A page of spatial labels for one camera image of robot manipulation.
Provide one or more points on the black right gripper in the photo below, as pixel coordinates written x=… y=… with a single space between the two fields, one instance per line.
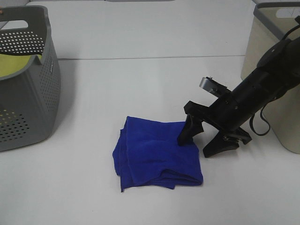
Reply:
x=224 y=115

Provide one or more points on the blue towel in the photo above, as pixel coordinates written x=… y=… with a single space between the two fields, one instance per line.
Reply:
x=147 y=154

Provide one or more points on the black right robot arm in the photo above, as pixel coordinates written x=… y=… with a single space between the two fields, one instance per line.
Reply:
x=277 y=71

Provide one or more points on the beige plastic storage bin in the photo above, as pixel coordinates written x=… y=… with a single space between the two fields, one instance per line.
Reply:
x=281 y=115

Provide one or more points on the grey perforated laundry basket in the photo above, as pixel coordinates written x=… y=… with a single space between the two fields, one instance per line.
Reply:
x=29 y=101

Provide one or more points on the yellow-green cloth in basket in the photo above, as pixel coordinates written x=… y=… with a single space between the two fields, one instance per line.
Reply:
x=13 y=65

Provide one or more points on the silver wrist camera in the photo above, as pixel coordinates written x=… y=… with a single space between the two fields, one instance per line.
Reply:
x=213 y=87

